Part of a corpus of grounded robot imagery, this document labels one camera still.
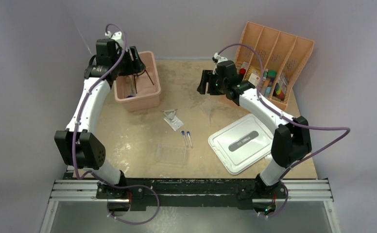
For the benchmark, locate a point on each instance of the white instruction box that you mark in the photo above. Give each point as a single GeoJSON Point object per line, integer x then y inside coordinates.
{"type": "Point", "coordinates": [254, 79]}

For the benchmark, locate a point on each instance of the green eraser block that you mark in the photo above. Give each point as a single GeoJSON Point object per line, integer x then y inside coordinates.
{"type": "Point", "coordinates": [271, 75]}

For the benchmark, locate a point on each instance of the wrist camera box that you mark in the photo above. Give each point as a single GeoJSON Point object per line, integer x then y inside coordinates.
{"type": "Point", "coordinates": [116, 36]}
{"type": "Point", "coordinates": [218, 58]}

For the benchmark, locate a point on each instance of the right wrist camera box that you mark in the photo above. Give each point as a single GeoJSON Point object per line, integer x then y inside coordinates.
{"type": "Point", "coordinates": [218, 58]}

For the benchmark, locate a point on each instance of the clay pipe triangle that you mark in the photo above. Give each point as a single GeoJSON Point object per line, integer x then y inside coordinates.
{"type": "Point", "coordinates": [169, 114]}

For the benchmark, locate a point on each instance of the white paper packet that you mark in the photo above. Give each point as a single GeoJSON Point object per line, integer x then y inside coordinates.
{"type": "Point", "coordinates": [175, 122]}

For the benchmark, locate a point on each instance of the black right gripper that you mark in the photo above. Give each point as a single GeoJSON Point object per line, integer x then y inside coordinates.
{"type": "Point", "coordinates": [208, 76]}

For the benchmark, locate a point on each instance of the orange cap highlighter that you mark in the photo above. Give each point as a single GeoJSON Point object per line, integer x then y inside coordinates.
{"type": "Point", "coordinates": [264, 87]}

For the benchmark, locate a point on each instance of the aluminium frame rail base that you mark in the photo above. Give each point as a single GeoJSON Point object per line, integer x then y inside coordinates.
{"type": "Point", "coordinates": [201, 196]}

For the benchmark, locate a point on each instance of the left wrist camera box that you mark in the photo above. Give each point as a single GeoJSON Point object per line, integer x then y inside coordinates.
{"type": "Point", "coordinates": [116, 36]}

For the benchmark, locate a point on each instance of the white plastic lid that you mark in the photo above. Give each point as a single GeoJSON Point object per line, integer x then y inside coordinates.
{"type": "Point", "coordinates": [242, 143]}

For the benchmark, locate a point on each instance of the graduated cylinder blue base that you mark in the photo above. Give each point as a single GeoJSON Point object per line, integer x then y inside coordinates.
{"type": "Point", "coordinates": [130, 86]}

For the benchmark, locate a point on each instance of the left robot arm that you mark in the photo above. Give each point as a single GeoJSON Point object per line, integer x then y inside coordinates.
{"type": "Point", "coordinates": [77, 143]}

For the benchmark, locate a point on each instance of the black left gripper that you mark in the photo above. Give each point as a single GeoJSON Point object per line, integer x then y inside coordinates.
{"type": "Point", "coordinates": [136, 66]}

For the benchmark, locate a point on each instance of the clear plastic funnel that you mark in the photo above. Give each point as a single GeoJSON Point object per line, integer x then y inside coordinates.
{"type": "Point", "coordinates": [209, 109]}

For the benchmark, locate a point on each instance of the white glue stick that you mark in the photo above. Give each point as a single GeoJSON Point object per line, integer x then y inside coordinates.
{"type": "Point", "coordinates": [265, 73]}

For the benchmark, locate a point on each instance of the pink four-slot file organizer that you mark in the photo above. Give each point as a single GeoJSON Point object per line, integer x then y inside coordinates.
{"type": "Point", "coordinates": [279, 51]}

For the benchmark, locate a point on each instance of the pink plastic bin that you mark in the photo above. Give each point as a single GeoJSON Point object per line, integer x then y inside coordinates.
{"type": "Point", "coordinates": [148, 86]}

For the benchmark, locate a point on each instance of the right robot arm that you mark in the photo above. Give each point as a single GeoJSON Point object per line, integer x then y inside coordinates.
{"type": "Point", "coordinates": [291, 137]}

